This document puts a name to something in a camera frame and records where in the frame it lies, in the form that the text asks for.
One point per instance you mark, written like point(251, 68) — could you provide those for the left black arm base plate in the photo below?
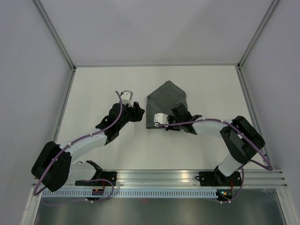
point(103, 179)

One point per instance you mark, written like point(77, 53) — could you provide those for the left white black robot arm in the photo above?
point(55, 164)

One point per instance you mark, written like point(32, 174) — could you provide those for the grey cloth napkin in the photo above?
point(162, 100)

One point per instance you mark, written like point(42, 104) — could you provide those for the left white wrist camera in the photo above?
point(126, 97)

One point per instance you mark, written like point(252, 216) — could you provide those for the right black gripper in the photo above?
point(167, 128)

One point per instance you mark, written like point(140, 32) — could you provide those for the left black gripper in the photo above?
point(138, 113)

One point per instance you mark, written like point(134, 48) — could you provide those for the right aluminium frame post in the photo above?
point(258, 32)

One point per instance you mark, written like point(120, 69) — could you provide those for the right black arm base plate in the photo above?
point(208, 179)

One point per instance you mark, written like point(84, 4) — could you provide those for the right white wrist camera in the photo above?
point(160, 118)

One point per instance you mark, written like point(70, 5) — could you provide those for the white slotted cable duct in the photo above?
point(134, 193)

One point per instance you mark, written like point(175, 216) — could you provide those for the left aluminium frame post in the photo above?
point(46, 19)

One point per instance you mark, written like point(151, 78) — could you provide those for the aluminium frame post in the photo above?
point(258, 32)
point(46, 19)

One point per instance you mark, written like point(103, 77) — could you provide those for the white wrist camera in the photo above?
point(126, 97)
point(160, 118)

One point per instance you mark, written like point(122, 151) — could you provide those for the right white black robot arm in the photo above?
point(240, 137)

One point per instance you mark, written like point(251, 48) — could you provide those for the aluminium front rail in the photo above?
point(251, 178)

